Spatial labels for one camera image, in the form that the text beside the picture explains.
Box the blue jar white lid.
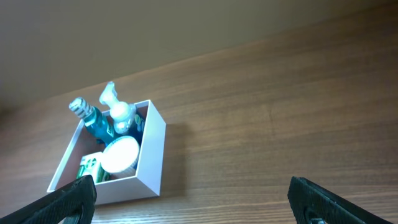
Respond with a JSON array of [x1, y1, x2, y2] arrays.
[[101, 136, 140, 179]]

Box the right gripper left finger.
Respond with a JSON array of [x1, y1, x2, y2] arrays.
[[1, 175, 97, 224]]

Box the green soap box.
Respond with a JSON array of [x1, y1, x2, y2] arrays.
[[76, 152, 110, 183]]

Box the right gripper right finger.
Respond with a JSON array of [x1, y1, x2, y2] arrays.
[[287, 176, 392, 224]]

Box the blue mouthwash bottle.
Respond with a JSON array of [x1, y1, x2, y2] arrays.
[[69, 97, 118, 146]]

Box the white box pink interior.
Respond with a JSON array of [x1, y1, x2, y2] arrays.
[[47, 100, 166, 205]]

